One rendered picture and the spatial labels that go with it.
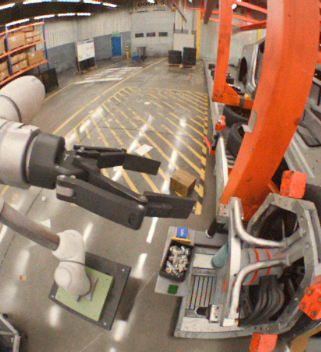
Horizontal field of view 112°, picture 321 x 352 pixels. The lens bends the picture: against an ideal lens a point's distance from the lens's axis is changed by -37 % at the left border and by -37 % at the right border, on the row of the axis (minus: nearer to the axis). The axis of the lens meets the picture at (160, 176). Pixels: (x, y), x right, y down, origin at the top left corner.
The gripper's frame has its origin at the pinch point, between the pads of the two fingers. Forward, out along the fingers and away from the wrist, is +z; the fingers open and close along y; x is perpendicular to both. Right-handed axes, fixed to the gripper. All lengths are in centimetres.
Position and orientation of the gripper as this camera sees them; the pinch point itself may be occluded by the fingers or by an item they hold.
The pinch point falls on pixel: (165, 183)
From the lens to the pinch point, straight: 27.3
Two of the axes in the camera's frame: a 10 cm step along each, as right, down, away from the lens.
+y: -3.2, -4.3, 8.4
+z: 8.9, 1.8, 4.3
